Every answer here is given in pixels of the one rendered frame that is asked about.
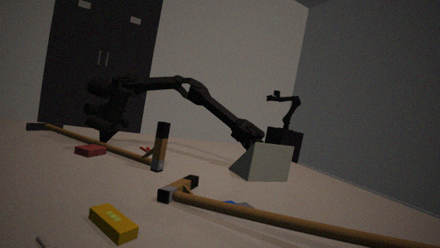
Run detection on red-handled pliers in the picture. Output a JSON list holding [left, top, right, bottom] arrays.
[[140, 147, 150, 153]]

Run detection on yellow rectangular block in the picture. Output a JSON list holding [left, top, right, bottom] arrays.
[[89, 203, 139, 246]]

